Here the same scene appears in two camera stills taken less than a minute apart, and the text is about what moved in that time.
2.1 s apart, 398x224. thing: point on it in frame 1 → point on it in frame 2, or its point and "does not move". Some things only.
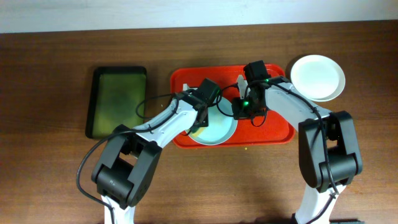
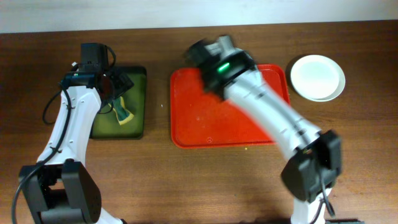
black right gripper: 240,114 → 219,55
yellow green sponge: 198,132 → 123,115
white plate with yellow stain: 318,78 does not move
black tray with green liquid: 112,95 does not move
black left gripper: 202,120 → 123,82
